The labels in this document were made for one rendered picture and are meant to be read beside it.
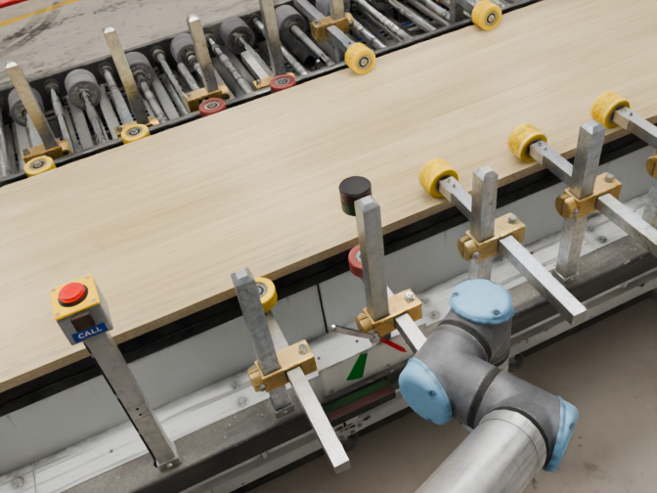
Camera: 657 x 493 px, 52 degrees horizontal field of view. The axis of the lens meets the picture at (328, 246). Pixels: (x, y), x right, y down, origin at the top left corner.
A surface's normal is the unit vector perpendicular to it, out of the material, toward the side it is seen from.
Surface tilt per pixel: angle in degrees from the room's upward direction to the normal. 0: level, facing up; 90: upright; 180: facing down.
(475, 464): 25
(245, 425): 0
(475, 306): 7
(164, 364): 90
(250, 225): 0
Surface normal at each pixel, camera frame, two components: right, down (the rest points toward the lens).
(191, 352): 0.41, 0.60
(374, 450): -0.12, -0.71
